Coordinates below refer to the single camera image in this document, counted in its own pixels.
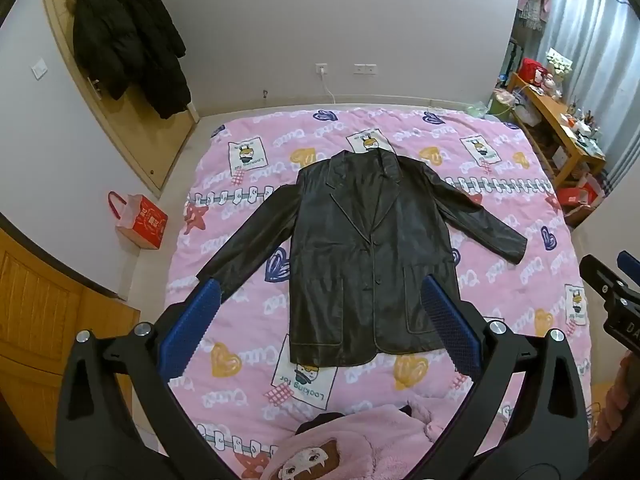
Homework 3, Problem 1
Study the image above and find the white flower bouquet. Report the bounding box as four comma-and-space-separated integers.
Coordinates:
545, 47, 574, 80

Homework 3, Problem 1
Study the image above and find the green bin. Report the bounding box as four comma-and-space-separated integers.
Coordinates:
487, 87, 517, 122

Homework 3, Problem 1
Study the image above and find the dark brown leather jacket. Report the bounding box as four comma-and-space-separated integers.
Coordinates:
196, 149, 529, 367

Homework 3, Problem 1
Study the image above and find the grey striped curtain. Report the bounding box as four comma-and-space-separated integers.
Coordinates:
537, 0, 640, 128

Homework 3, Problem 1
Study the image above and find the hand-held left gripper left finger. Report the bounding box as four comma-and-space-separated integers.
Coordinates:
54, 276, 227, 480

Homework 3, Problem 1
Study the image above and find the black puffer coat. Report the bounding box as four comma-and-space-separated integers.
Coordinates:
72, 0, 193, 120

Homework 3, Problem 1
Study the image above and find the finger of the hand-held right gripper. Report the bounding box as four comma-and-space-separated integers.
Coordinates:
580, 255, 626, 306
616, 251, 640, 291

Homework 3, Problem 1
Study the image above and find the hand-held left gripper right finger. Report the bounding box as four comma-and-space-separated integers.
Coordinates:
395, 274, 592, 480

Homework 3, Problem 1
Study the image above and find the beige wooden door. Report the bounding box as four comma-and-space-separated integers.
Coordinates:
39, 0, 201, 197

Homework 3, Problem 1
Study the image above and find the white power cable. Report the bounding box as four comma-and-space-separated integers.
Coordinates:
320, 71, 436, 107

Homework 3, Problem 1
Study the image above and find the pink printed blanket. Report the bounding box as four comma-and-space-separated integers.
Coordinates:
162, 104, 598, 480

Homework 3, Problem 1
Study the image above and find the orange wooden cabinet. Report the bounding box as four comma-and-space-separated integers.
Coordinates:
0, 227, 142, 463

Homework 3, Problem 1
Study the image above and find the red flat box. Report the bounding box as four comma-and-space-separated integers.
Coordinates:
556, 185, 597, 209

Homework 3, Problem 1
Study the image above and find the red gift bag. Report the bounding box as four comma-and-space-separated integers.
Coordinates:
108, 191, 169, 251

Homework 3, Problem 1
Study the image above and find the person's pink fluffy clothing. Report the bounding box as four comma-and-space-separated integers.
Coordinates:
260, 394, 455, 480

